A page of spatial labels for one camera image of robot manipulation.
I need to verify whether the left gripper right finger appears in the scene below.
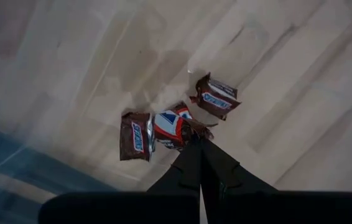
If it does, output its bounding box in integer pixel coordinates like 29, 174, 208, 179
201, 138, 278, 200

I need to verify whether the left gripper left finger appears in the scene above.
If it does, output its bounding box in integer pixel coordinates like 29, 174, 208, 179
146, 136, 201, 193

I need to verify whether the brown Snickers mini bar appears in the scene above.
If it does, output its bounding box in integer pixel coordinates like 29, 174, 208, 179
119, 111, 155, 162
152, 101, 218, 152
189, 72, 242, 121

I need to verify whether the clear plastic bin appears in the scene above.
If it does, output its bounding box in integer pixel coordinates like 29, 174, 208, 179
0, 0, 352, 224

